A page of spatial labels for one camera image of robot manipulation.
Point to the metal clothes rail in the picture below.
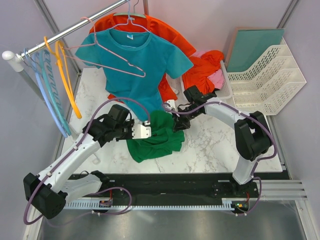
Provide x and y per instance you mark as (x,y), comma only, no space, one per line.
(15,59)

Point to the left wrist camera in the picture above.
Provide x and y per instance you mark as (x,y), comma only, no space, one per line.
(141,130)

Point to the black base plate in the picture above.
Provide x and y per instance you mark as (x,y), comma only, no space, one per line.
(173,188)

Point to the green t-shirt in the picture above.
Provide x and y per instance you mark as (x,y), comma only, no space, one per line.
(163,141)

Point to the mint green hanger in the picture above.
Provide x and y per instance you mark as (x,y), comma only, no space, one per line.
(136,8)

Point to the white file organizer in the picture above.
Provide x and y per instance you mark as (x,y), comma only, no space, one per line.
(269,83)

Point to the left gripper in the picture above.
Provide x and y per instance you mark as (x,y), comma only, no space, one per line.
(129,123)

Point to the teal t-shirt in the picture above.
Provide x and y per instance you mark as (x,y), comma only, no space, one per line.
(134,64)

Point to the white laundry basket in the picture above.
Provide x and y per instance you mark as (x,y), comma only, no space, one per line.
(225,92)

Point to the light blue plastic hanger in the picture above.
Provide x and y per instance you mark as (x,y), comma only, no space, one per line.
(43,90)

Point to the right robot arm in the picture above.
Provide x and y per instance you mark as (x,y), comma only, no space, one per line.
(253,139)

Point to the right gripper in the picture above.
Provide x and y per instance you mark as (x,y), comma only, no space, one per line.
(179,123)

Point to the orange plastic hanger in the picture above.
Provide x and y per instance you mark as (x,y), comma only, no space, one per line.
(62,63)

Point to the pink cloth in basket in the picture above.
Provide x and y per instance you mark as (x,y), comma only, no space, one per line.
(213,57)

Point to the pink wire hanger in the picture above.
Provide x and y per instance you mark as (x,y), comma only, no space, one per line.
(93,51)

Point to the orange cloth in basket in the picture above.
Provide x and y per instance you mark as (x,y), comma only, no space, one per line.
(197,76)

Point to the orange hanging t-shirt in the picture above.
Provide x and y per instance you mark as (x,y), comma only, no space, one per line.
(137,23)

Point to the teal plastic hanger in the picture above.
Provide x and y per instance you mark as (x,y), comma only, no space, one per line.
(50,83)

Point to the teal board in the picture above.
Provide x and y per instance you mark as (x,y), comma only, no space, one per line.
(247,44)

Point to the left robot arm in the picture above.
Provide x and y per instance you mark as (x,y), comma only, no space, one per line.
(51,189)

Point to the white cable duct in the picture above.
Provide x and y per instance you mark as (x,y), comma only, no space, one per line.
(103,204)

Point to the blue wire hanger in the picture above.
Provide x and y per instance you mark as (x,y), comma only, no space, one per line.
(129,21)

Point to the black cloth in basket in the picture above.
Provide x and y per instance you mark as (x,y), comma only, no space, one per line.
(214,92)

